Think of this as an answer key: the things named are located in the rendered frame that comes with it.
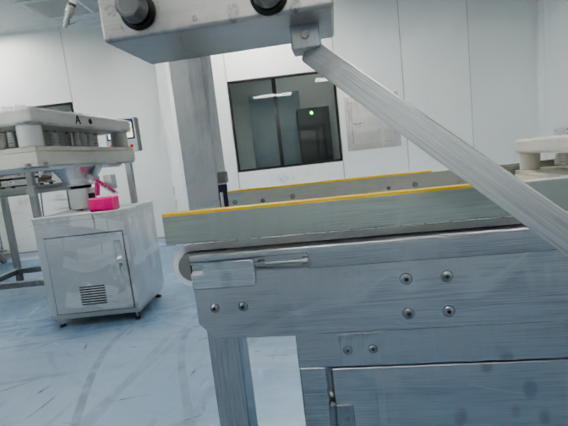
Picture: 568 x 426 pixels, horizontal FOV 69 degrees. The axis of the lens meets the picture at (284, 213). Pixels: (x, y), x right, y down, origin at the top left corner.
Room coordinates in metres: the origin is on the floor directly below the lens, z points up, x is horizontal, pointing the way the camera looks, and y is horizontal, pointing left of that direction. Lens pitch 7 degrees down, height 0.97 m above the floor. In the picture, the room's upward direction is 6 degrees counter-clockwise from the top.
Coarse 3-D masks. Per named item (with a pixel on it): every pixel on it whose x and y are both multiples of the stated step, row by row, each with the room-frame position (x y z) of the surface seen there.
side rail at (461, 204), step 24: (432, 192) 0.40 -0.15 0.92; (456, 192) 0.40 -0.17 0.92; (552, 192) 0.39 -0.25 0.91; (168, 216) 0.44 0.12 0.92; (192, 216) 0.44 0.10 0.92; (216, 216) 0.43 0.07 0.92; (240, 216) 0.43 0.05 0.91; (264, 216) 0.43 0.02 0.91; (288, 216) 0.42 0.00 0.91; (312, 216) 0.42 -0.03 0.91; (336, 216) 0.42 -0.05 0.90; (360, 216) 0.41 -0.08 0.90; (384, 216) 0.41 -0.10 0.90; (408, 216) 0.41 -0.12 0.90; (432, 216) 0.40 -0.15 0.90; (456, 216) 0.40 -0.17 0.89; (480, 216) 0.40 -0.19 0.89; (168, 240) 0.44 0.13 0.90; (192, 240) 0.44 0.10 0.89; (216, 240) 0.44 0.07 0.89
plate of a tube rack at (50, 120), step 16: (0, 112) 0.50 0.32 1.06; (16, 112) 0.50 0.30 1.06; (32, 112) 0.50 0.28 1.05; (48, 112) 0.53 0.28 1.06; (64, 112) 0.56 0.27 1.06; (0, 128) 0.52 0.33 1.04; (48, 128) 0.57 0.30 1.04; (64, 128) 0.59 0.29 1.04; (80, 128) 0.61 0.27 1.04; (96, 128) 0.63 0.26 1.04; (112, 128) 0.68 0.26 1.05; (128, 128) 0.73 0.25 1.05
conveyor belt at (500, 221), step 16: (416, 224) 0.43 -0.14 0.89; (432, 224) 0.42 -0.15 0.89; (448, 224) 0.42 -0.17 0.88; (464, 224) 0.42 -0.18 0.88; (480, 224) 0.41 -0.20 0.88; (496, 224) 0.41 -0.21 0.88; (512, 224) 0.41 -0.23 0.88; (224, 240) 0.46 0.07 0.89; (240, 240) 0.45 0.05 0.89; (256, 240) 0.45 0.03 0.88; (272, 240) 0.44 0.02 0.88; (288, 240) 0.44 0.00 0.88; (304, 240) 0.44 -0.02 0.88; (176, 256) 0.46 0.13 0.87; (176, 272) 0.46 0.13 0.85
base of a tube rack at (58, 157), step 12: (0, 156) 0.50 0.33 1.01; (12, 156) 0.50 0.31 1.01; (24, 156) 0.50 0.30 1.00; (36, 156) 0.50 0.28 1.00; (48, 156) 0.52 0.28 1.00; (60, 156) 0.54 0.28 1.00; (72, 156) 0.56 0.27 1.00; (84, 156) 0.59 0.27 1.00; (96, 156) 0.62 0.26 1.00; (108, 156) 0.65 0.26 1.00; (120, 156) 0.69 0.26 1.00; (132, 156) 0.73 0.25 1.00; (0, 168) 0.50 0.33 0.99; (12, 168) 0.50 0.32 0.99; (48, 168) 0.65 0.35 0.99; (60, 168) 0.73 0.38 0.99
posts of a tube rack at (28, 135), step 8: (16, 128) 0.50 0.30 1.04; (24, 128) 0.50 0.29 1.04; (32, 128) 0.50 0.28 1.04; (40, 128) 0.51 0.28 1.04; (24, 136) 0.50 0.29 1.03; (32, 136) 0.50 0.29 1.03; (40, 136) 0.51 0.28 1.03; (112, 136) 0.71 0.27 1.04; (120, 136) 0.71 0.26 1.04; (24, 144) 0.50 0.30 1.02; (32, 144) 0.50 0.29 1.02; (40, 144) 0.51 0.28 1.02; (112, 144) 0.71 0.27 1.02; (120, 144) 0.71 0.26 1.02
